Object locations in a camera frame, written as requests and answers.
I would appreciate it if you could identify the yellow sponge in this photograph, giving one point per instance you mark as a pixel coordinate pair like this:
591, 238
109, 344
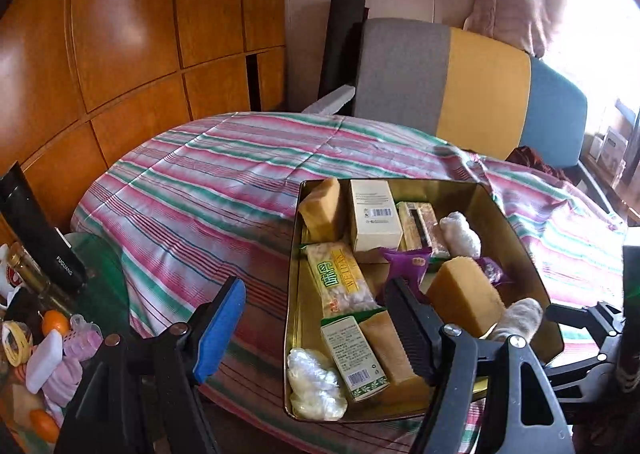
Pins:
323, 212
406, 388

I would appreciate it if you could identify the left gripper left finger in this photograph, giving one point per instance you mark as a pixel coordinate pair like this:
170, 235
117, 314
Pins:
134, 385

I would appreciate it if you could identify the white boxes by window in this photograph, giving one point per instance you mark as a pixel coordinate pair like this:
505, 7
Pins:
609, 152

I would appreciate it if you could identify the gold tin box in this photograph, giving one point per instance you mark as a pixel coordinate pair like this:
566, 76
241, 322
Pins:
455, 365

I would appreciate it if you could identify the purple snack packet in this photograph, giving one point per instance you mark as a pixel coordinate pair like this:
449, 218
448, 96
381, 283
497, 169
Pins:
412, 265

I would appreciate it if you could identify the white plastic bag bundle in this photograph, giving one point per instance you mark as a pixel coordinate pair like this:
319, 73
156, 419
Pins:
317, 393

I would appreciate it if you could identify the black rolled mat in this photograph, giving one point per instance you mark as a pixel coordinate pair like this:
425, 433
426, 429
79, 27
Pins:
343, 42

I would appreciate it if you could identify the green glass side table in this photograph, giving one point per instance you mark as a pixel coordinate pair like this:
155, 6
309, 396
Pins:
104, 301

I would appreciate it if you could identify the striped pink green bedsheet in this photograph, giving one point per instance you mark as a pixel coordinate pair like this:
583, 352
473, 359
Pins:
217, 197

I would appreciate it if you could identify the wooden wardrobe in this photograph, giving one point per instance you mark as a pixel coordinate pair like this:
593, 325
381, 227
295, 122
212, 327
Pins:
85, 81

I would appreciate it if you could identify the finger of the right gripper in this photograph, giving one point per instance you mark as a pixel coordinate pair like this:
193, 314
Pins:
578, 388
601, 320

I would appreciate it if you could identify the beige sock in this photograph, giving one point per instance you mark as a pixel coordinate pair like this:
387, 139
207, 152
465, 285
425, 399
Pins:
523, 318

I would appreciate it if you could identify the large yellow sponge block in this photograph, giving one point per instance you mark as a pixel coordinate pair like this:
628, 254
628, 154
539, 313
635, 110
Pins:
462, 295

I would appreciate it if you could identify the pink hair rollers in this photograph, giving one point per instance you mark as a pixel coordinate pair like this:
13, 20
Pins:
83, 339

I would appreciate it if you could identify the brown snack bar pack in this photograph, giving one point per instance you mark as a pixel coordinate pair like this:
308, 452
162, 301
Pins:
420, 229

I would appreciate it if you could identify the black Fuguang box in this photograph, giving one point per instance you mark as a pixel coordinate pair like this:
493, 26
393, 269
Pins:
44, 242

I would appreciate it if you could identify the yellow sponge front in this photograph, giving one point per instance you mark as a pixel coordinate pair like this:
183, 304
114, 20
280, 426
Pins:
406, 388

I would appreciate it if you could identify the white soap bar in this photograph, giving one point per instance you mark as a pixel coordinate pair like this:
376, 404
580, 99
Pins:
43, 361

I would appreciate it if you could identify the beige barcode carton box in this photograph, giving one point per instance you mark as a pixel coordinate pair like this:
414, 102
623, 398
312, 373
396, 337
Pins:
375, 220

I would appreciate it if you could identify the red cloth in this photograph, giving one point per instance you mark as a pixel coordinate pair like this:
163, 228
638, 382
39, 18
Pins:
527, 157

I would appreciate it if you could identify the green Weidan rice cracker pack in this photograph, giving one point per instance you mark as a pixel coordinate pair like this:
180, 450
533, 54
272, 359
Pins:
342, 288

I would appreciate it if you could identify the orange fruit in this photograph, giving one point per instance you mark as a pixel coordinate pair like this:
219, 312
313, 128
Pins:
54, 320

